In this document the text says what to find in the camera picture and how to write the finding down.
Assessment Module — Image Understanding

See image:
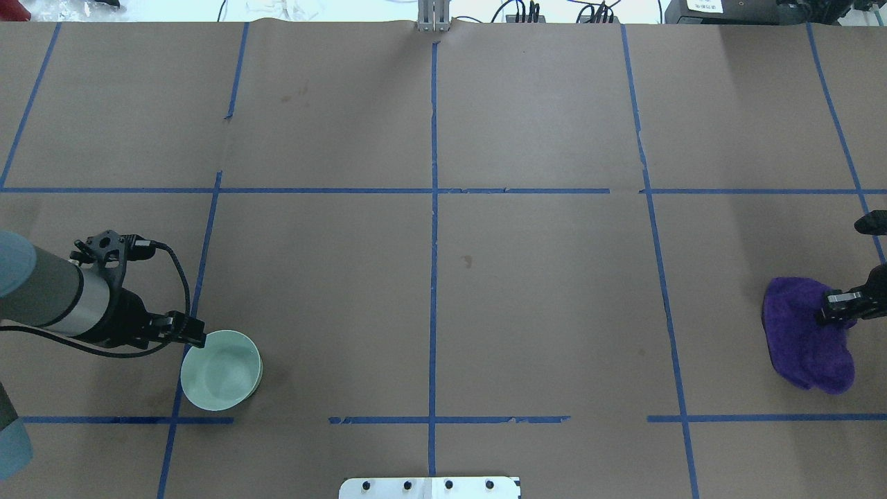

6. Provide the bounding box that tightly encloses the crumpled white tissue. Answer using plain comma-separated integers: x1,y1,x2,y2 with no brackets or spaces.
245,1,326,21

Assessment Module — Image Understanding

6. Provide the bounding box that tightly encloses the aluminium frame post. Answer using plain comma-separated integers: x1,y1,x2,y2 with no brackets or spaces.
416,0,452,33

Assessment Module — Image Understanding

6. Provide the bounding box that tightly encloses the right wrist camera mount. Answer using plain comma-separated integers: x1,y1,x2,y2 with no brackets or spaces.
853,209,887,236

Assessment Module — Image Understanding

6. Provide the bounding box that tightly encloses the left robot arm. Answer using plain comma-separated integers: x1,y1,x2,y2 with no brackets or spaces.
1,230,208,359

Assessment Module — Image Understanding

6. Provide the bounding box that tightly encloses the purple cloth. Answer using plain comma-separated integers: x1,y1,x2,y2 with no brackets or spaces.
762,277,856,395

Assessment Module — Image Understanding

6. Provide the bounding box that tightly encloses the light green bowl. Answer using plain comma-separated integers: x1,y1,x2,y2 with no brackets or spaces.
179,331,264,412

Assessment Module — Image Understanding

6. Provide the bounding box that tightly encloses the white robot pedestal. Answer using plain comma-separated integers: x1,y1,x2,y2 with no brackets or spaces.
338,476,522,498

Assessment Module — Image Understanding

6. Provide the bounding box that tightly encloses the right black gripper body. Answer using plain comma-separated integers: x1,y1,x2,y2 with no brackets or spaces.
849,264,886,320

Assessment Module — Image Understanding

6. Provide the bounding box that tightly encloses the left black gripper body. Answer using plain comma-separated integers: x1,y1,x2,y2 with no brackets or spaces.
91,284,168,349

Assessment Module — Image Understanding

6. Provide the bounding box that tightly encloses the black printer box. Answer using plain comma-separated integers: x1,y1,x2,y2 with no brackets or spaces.
663,1,789,26

